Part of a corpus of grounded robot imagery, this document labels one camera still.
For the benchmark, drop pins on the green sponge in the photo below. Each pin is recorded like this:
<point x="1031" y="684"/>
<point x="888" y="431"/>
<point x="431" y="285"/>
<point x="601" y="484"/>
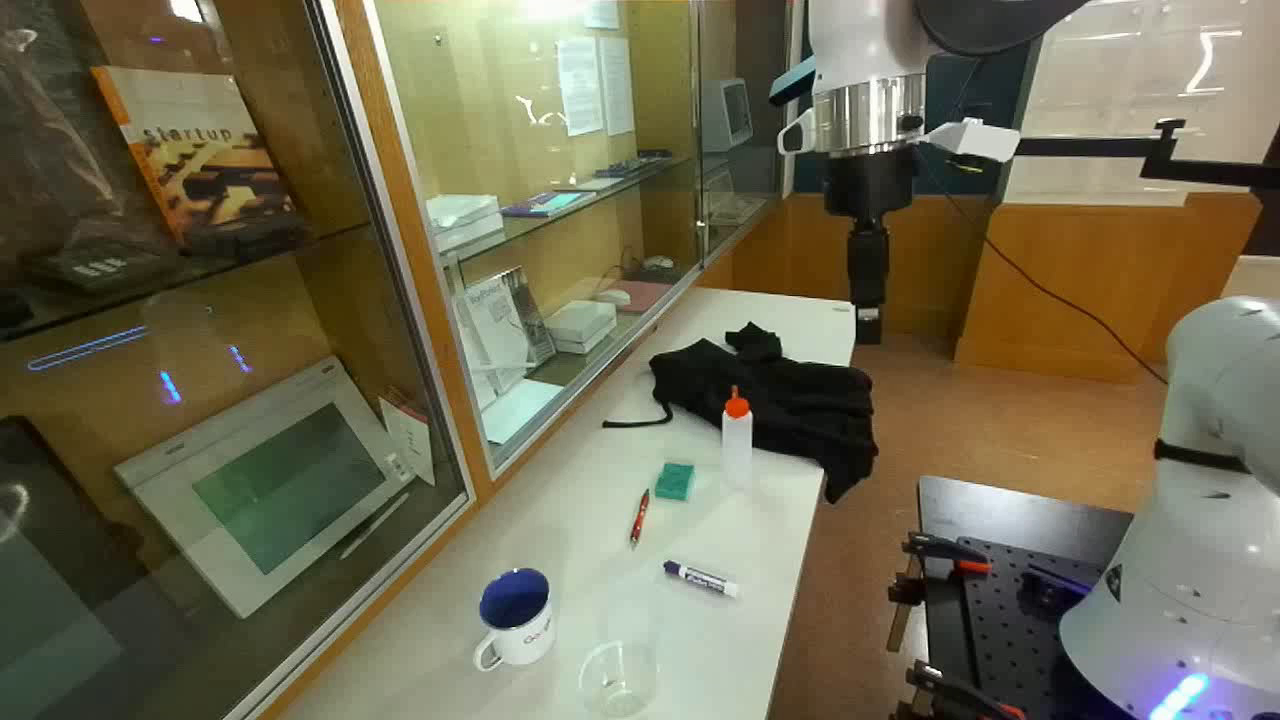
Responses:
<point x="672" y="482"/>

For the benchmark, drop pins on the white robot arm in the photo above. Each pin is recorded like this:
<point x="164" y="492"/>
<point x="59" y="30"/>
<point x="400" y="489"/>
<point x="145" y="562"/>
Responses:
<point x="1187" y="612"/>

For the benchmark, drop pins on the white box on shelf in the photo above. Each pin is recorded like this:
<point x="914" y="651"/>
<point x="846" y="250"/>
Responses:
<point x="582" y="324"/>

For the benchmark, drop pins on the red pen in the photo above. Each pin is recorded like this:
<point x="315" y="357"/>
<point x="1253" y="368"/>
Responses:
<point x="636" y="517"/>

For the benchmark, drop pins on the leaning booklet in cabinet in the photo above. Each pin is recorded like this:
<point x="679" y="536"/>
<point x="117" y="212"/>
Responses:
<point x="501" y="335"/>

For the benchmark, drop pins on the black cloth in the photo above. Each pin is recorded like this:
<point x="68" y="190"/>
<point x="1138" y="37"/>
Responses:
<point x="796" y="407"/>

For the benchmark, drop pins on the white mug blue inside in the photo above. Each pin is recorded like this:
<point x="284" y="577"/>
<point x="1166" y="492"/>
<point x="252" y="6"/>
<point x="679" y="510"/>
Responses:
<point x="518" y="619"/>

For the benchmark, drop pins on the clear plastic cup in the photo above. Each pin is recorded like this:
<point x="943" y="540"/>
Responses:
<point x="616" y="675"/>

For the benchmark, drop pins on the white framed tablet display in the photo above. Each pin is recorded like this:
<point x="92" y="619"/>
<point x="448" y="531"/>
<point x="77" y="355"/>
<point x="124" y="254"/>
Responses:
<point x="266" y="489"/>

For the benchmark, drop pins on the orange patterned book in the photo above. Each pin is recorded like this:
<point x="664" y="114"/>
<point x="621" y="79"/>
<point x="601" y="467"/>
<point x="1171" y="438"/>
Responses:
<point x="200" y="157"/>

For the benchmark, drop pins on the black calculator on shelf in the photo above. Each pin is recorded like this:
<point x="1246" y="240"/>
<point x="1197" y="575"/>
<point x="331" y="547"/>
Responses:
<point x="100" y="266"/>

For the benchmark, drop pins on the black camera tripod pole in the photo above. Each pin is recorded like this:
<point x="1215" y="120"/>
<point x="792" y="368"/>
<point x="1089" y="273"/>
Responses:
<point x="868" y="278"/>

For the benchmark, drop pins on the red handled clamp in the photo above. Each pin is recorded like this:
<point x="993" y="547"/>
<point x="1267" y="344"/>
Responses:
<point x="929" y="562"/>

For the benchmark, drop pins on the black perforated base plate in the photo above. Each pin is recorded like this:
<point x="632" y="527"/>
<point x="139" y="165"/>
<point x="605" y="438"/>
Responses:
<point x="999" y="635"/>

